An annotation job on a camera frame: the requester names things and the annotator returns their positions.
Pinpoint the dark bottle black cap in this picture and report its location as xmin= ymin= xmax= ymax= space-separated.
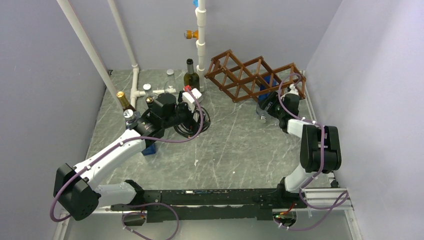
xmin=144 ymin=96 xmax=156 ymax=110

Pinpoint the orange valve fitting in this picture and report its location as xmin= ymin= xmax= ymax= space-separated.
xmin=184 ymin=30 xmax=199 ymax=40

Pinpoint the blue label clear bottle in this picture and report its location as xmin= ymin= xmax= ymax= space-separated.
xmin=256 ymin=76 xmax=277 ymax=124
xmin=123 ymin=109 xmax=157 ymax=156

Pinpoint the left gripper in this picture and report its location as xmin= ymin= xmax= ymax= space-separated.
xmin=162 ymin=91 xmax=210 ymax=135

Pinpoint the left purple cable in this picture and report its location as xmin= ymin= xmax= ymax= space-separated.
xmin=49 ymin=87 xmax=206 ymax=240

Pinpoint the white PVC pipe frame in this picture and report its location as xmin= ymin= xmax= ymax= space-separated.
xmin=57 ymin=0 xmax=207 ymax=106

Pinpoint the brown gold-capped wine bottle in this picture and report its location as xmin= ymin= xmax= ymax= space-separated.
xmin=116 ymin=91 xmax=136 ymax=112

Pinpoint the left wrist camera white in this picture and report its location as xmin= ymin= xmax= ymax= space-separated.
xmin=182 ymin=88 xmax=204 ymax=113

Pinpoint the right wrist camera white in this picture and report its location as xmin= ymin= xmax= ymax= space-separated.
xmin=287 ymin=84 xmax=299 ymax=96

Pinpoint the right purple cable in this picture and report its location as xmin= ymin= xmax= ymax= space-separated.
xmin=273 ymin=72 xmax=349 ymax=233

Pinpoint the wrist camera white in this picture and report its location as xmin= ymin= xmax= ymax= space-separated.
xmin=287 ymin=84 xmax=299 ymax=96
xmin=182 ymin=88 xmax=204 ymax=113

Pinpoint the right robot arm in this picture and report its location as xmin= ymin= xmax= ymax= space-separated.
xmin=257 ymin=91 xmax=342 ymax=208

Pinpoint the clear glass bottle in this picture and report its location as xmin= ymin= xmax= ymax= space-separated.
xmin=142 ymin=83 xmax=155 ymax=98
xmin=164 ymin=69 xmax=178 ymax=95

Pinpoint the purple cable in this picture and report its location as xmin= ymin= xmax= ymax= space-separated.
xmin=49 ymin=87 xmax=206 ymax=240
xmin=273 ymin=72 xmax=349 ymax=233

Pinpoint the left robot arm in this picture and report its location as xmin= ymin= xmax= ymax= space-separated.
xmin=49 ymin=88 xmax=202 ymax=222

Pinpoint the brown wooden wine rack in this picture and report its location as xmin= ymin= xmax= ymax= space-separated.
xmin=204 ymin=49 xmax=306 ymax=103

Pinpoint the dark green wine bottle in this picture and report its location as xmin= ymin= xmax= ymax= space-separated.
xmin=183 ymin=58 xmax=200 ymax=90

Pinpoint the coiled black cable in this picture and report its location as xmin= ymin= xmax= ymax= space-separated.
xmin=175 ymin=105 xmax=212 ymax=138

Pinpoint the aluminium rail frame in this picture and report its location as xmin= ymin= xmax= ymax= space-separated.
xmin=53 ymin=188 xmax=363 ymax=240

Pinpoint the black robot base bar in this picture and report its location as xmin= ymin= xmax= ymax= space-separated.
xmin=111 ymin=184 xmax=307 ymax=223

